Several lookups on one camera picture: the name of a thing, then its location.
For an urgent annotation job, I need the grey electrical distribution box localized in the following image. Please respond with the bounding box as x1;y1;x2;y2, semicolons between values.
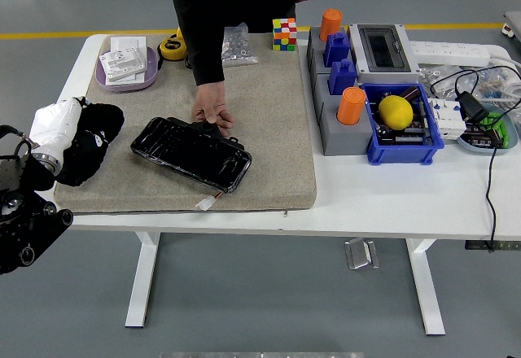
348;23;421;85

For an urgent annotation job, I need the blue block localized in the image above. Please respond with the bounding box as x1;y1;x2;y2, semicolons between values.
328;59;359;97
323;31;352;69

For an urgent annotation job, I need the yellow tape measure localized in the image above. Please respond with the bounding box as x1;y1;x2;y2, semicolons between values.
156;34;188;66

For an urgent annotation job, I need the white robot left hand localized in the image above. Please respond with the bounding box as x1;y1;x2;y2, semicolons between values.
28;95;110;159

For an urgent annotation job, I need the clear bag of nuts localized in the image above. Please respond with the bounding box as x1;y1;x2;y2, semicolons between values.
220;22;260;69

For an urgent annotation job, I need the blue plastic bin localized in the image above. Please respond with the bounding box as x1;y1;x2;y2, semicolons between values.
360;82;445;167

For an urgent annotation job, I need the white wire connector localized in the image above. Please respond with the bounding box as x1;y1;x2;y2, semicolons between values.
195;190;225;212

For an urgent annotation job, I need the person's right hand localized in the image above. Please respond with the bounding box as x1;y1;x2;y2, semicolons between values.
190;80;236;138

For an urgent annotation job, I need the grey block base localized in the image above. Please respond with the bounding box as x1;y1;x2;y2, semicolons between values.
313;73;374;157
305;26;357;77

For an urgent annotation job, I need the dark terminal board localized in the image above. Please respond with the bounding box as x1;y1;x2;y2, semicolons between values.
463;121;504;148

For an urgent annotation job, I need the black glossy panel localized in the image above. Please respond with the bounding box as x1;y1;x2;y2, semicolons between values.
129;116;253;194

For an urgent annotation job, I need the yellow lemon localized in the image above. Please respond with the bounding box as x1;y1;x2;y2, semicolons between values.
378;94;414;130

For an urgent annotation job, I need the grey-brown mat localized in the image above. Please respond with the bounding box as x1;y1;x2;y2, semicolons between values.
54;33;317;215

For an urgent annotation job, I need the black thin cord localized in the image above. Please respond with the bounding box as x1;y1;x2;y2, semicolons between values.
429;64;521;253

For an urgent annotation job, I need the white table leg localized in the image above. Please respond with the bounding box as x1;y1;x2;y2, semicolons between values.
405;238;446;337
125;231;162;329

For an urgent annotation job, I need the black rag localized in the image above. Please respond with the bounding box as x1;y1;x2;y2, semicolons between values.
55;103;125;187

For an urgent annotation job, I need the light blue dish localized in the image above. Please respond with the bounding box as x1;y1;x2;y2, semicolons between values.
455;103;520;155

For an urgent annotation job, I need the black power adapter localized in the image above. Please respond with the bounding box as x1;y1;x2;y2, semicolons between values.
453;91;491;123

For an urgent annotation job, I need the orange cylinder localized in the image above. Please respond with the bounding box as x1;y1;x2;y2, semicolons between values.
336;86;367;126
319;8;344;43

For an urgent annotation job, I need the silver metal bracket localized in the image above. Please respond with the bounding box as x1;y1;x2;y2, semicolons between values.
344;237;381;272

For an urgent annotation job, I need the white flat switch plate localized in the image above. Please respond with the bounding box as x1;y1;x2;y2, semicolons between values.
106;35;148;87

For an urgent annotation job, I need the colourful puzzle cube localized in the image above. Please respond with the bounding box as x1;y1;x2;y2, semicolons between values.
271;17;298;53

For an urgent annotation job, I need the white circuit breaker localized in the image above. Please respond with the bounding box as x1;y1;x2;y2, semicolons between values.
427;97;467;141

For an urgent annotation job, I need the dark circuit board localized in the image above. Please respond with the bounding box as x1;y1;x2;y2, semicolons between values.
378;120;433;146

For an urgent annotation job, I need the white socket module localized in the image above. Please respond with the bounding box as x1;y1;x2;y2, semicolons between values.
99;46;147;82

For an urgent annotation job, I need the clear bag of blue parts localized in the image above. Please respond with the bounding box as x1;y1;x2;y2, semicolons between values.
471;67;521;103

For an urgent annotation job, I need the green plastic part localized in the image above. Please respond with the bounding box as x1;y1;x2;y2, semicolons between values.
479;111;512;148

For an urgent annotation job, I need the white power strip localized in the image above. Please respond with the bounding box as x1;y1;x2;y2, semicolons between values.
409;40;492;68

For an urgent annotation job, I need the black table control box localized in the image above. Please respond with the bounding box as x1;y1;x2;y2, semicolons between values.
465;239;521;252

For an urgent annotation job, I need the white cart with red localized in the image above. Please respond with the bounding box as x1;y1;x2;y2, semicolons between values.
501;10;521;44

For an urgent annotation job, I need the purple tray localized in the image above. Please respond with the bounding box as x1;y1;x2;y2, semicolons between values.
94;46;159;93

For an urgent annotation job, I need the white thick cable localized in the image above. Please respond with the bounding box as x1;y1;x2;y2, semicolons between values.
486;44;521;107

